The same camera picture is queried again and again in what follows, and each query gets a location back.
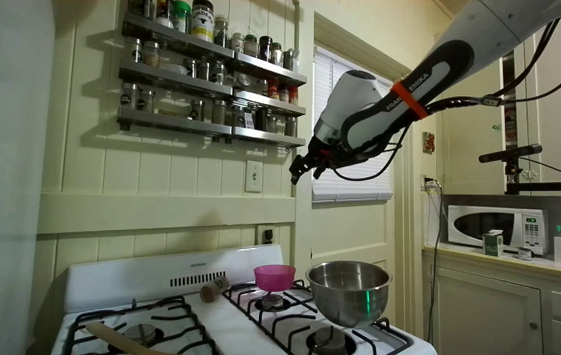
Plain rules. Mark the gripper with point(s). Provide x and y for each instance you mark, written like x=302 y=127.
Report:
x=317 y=154

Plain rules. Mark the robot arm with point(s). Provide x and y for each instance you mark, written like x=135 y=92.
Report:
x=458 y=44

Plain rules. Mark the row of spice jars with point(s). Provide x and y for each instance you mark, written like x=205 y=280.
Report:
x=271 y=123
x=264 y=48
x=273 y=91
x=218 y=112
x=202 y=22
x=151 y=53

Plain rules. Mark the window with white blinds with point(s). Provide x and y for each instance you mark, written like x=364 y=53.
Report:
x=327 y=98

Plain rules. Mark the narrow metal spice rack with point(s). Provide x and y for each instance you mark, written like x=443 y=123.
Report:
x=268 y=101

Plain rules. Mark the pink plastic bowl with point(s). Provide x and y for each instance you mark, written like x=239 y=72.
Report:
x=274 y=277

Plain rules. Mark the stainless steel bowl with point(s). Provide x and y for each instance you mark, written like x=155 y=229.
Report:
x=349 y=296

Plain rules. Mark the stove burner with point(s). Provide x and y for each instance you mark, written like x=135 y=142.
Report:
x=272 y=301
x=330 y=341
x=143 y=334

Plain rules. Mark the wooden shaker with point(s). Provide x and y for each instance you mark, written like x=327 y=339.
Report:
x=212 y=290

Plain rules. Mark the wide metal spice rack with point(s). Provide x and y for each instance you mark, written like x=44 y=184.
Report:
x=171 y=79

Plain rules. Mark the white gas stove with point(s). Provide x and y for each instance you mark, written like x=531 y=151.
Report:
x=231 y=325

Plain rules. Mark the microwave door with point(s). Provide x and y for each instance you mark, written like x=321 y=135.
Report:
x=482 y=224

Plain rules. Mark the green and white carton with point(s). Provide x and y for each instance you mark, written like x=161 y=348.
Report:
x=493 y=244

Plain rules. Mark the cabinet door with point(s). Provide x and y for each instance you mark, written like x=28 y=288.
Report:
x=485 y=315

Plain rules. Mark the white microwave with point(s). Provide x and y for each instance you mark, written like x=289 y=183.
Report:
x=532 y=229

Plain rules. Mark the small tin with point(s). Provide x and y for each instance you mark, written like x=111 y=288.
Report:
x=525 y=254

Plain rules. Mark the wooden spoon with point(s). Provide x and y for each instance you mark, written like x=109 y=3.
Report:
x=117 y=340

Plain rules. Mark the white wall switch plate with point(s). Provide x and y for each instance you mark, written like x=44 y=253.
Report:
x=253 y=176

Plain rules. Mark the wall socket plate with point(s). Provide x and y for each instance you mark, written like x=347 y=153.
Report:
x=266 y=235

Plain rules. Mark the wall socket with plugs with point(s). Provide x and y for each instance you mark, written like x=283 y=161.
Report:
x=429 y=183

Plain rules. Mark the small wall picture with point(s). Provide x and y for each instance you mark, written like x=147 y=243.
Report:
x=428 y=142

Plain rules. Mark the camera on mount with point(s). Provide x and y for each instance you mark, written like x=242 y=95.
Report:
x=509 y=154

